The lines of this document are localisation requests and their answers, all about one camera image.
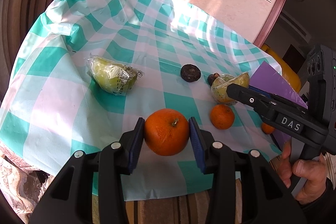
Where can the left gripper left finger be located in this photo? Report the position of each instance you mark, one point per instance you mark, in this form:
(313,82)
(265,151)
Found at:
(68,199)

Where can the tiny orange tangerine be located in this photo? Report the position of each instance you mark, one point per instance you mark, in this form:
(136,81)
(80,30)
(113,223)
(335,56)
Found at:
(267,129)

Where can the large orange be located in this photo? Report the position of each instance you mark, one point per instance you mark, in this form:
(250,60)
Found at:
(166,132)

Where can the right hand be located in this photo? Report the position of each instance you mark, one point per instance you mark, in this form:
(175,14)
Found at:
(314,172)

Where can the purple cardboard box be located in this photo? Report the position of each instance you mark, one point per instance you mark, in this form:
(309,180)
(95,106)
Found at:
(266,78)

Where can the teal checkered tablecloth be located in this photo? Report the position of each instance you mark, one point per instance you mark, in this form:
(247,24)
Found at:
(53,107)

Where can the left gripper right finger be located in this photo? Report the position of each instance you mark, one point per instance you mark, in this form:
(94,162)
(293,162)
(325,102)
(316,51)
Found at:
(243,184)

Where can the cut yellow fruit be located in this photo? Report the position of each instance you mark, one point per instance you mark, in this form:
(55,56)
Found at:
(221,83)

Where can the green pear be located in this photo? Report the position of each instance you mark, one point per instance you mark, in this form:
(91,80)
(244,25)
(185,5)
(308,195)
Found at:
(112,77)

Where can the small dark fruit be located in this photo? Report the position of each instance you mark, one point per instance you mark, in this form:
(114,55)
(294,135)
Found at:
(212,77)

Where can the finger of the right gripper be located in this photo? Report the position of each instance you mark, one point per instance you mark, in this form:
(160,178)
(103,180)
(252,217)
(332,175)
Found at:
(257,99)

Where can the dark round mangosteen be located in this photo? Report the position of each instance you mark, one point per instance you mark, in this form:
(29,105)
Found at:
(190,73)

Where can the yellow leather sofa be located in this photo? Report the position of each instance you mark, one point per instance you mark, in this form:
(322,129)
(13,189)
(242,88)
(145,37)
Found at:
(287,72)

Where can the lace cloth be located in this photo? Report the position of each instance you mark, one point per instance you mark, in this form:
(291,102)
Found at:
(22,184)

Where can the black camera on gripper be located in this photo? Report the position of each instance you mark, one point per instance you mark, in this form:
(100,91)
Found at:
(321,78)

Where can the small orange tangerine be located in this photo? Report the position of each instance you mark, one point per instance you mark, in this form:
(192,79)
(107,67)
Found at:
(222,117)

